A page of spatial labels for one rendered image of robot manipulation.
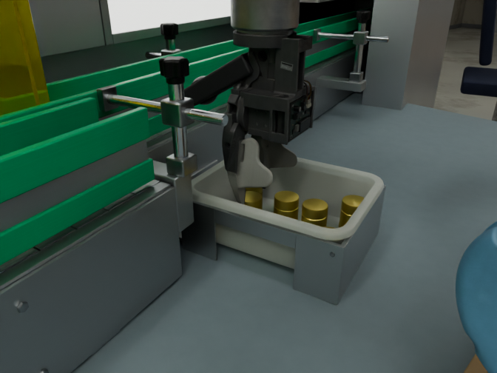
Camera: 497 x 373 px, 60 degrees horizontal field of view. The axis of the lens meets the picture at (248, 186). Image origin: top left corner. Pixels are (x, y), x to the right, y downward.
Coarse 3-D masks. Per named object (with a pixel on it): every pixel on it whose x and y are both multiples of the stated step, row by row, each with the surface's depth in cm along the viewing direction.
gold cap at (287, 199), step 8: (280, 192) 59; (288, 192) 59; (280, 200) 57; (288, 200) 57; (296, 200) 57; (280, 208) 58; (288, 208) 57; (296, 208) 58; (288, 216) 58; (296, 216) 58
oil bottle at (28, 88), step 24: (0, 0) 39; (24, 0) 41; (0, 24) 40; (24, 24) 41; (0, 48) 40; (24, 48) 42; (0, 72) 41; (24, 72) 43; (0, 96) 41; (24, 96) 43; (48, 96) 46
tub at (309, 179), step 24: (216, 168) 60; (288, 168) 64; (312, 168) 62; (336, 168) 60; (192, 192) 53; (216, 192) 60; (264, 192) 67; (312, 192) 63; (336, 192) 61; (360, 192) 59; (264, 216) 49; (336, 216) 62; (360, 216) 48; (336, 240) 47
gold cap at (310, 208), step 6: (312, 198) 58; (306, 204) 56; (312, 204) 56; (318, 204) 56; (324, 204) 56; (306, 210) 55; (312, 210) 55; (318, 210) 55; (324, 210) 55; (306, 216) 56; (312, 216) 55; (318, 216) 55; (324, 216) 56; (306, 222) 56; (312, 222) 56; (318, 222) 56; (324, 222) 56
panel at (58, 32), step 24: (48, 0) 58; (72, 0) 62; (96, 0) 65; (48, 24) 59; (72, 24) 62; (96, 24) 66; (192, 24) 86; (216, 24) 93; (48, 48) 60; (72, 48) 63
